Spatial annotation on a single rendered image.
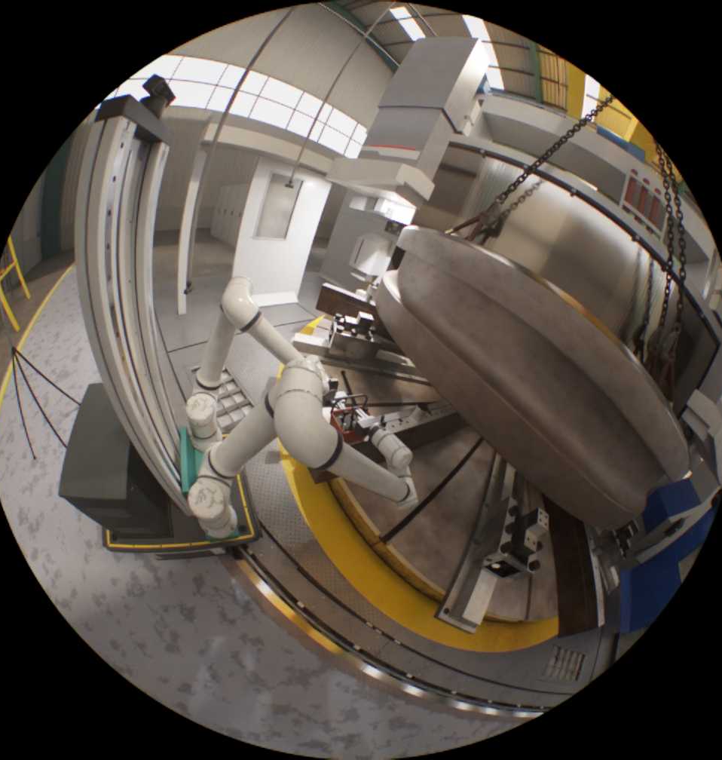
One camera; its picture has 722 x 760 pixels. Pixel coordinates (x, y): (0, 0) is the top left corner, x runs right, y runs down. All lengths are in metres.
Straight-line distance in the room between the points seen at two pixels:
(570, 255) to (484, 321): 3.30
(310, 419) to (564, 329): 1.16
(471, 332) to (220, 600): 2.21
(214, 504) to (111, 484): 0.39
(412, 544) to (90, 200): 1.77
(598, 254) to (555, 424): 3.69
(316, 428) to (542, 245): 4.38
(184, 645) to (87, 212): 1.77
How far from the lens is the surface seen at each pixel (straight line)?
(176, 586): 1.68
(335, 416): 1.10
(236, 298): 0.89
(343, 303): 3.20
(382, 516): 1.48
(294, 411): 0.51
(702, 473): 7.06
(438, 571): 1.57
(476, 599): 1.54
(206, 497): 0.96
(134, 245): 0.76
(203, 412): 1.19
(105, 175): 0.50
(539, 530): 1.54
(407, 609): 1.81
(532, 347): 1.41
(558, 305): 1.27
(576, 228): 4.73
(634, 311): 4.94
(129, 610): 1.85
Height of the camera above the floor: 1.58
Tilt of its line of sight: 35 degrees down
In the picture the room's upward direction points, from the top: 24 degrees clockwise
